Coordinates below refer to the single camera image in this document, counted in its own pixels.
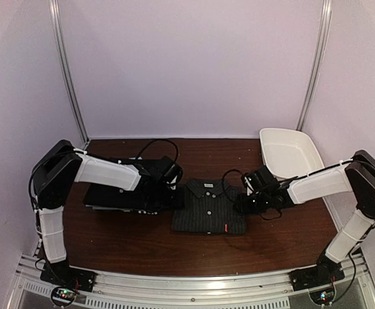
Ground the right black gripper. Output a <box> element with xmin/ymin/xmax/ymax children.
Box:
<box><xmin>234</xmin><ymin>191</ymin><xmax>271</xmax><ymax>214</ymax></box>

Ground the black pinstriped long sleeve shirt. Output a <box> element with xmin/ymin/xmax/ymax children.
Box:
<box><xmin>171</xmin><ymin>178</ymin><xmax>247</xmax><ymax>235</ymax></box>

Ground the stack of shirts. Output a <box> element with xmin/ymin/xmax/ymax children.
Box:
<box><xmin>83</xmin><ymin>156</ymin><xmax>162</xmax><ymax>216</ymax></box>

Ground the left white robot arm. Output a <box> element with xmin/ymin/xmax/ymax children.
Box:
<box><xmin>28</xmin><ymin>140</ymin><xmax>184</xmax><ymax>286</ymax></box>

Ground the white plastic tub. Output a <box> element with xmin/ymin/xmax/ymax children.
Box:
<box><xmin>259</xmin><ymin>128</ymin><xmax>324</xmax><ymax>180</ymax></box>

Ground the right circuit board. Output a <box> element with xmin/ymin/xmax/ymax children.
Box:
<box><xmin>309</xmin><ymin>287</ymin><xmax>336</xmax><ymax>306</ymax></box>

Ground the circuit board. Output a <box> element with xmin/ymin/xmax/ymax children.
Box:
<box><xmin>309</xmin><ymin>287</ymin><xmax>336</xmax><ymax>306</ymax></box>
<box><xmin>50</xmin><ymin>286</ymin><xmax>77</xmax><ymax>307</ymax></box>

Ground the left circuit board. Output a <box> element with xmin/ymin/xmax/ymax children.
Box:
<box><xmin>50</xmin><ymin>286</ymin><xmax>77</xmax><ymax>307</ymax></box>

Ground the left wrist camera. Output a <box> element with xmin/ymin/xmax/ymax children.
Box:
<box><xmin>167</xmin><ymin>174</ymin><xmax>182</xmax><ymax>190</ymax></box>

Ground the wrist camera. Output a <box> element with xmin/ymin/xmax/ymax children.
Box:
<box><xmin>242</xmin><ymin>174</ymin><xmax>255</xmax><ymax>196</ymax></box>
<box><xmin>167</xmin><ymin>174</ymin><xmax>182</xmax><ymax>190</ymax></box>

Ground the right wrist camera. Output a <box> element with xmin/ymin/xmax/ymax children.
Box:
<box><xmin>242</xmin><ymin>174</ymin><xmax>255</xmax><ymax>196</ymax></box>

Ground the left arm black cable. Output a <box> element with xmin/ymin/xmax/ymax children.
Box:
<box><xmin>132</xmin><ymin>138</ymin><xmax>179</xmax><ymax>168</ymax></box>

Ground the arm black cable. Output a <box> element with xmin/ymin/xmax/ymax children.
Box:
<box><xmin>222</xmin><ymin>169</ymin><xmax>356</xmax><ymax>221</ymax></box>
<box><xmin>132</xmin><ymin>138</ymin><xmax>179</xmax><ymax>168</ymax></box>

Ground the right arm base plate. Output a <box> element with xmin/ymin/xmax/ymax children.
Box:
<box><xmin>289</xmin><ymin>265</ymin><xmax>345</xmax><ymax>291</ymax></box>

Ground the aluminium front rail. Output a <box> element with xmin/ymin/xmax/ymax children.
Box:
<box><xmin>4</xmin><ymin>253</ymin><xmax>375</xmax><ymax>308</ymax></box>

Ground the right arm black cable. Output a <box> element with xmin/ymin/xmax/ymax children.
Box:
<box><xmin>222</xmin><ymin>169</ymin><xmax>356</xmax><ymax>221</ymax></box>

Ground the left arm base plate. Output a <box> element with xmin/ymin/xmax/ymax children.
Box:
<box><xmin>40</xmin><ymin>263</ymin><xmax>96</xmax><ymax>292</ymax></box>

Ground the right aluminium post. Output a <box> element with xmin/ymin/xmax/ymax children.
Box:
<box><xmin>296</xmin><ymin>0</ymin><xmax>332</xmax><ymax>131</ymax></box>

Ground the aluminium post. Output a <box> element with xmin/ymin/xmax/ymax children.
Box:
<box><xmin>48</xmin><ymin>0</ymin><xmax>90</xmax><ymax>144</ymax></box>
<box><xmin>296</xmin><ymin>0</ymin><xmax>332</xmax><ymax>131</ymax></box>

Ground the left aluminium post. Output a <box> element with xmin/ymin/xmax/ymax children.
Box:
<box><xmin>48</xmin><ymin>0</ymin><xmax>90</xmax><ymax>144</ymax></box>

